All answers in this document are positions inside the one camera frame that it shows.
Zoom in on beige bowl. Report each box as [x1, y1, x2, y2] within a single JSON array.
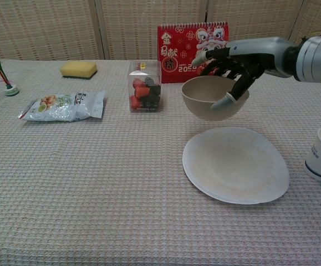
[[181, 76, 251, 122]]

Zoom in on beige woven tablecloth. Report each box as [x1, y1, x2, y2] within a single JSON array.
[[0, 58, 321, 266]]

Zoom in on bamboo folding screen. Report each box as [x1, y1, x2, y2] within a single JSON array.
[[0, 0, 321, 60]]

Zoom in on white paper plate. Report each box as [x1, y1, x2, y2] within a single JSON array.
[[182, 126, 291, 206]]

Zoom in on yellow sponge green base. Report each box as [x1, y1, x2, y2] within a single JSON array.
[[59, 61, 98, 81]]

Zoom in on green red feather shuttlecock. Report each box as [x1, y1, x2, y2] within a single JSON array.
[[0, 42, 20, 97]]

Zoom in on silver green snack bag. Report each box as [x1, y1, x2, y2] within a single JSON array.
[[18, 90, 106, 122]]

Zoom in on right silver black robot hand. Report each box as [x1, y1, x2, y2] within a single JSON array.
[[191, 36, 292, 111]]

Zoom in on clear box red black pieces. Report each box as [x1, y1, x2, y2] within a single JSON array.
[[128, 60, 162, 114]]

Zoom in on white mug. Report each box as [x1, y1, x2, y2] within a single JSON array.
[[304, 126, 321, 182]]

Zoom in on red desk calendar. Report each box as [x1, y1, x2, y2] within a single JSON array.
[[157, 22, 230, 84]]

